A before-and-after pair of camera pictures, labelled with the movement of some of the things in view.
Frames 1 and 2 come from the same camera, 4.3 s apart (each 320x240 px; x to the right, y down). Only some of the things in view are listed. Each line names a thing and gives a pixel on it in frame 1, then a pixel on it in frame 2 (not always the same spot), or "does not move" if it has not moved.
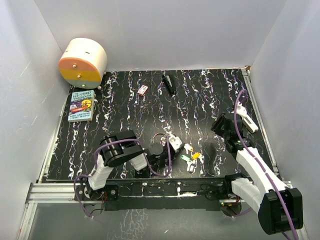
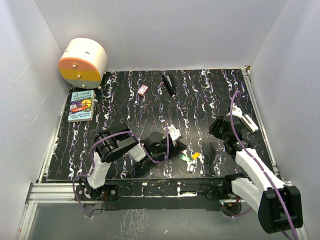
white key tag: [191, 166] does not move
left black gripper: [173, 153] → [176, 147]
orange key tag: [195, 155] does not move
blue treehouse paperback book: [81, 106] does not move
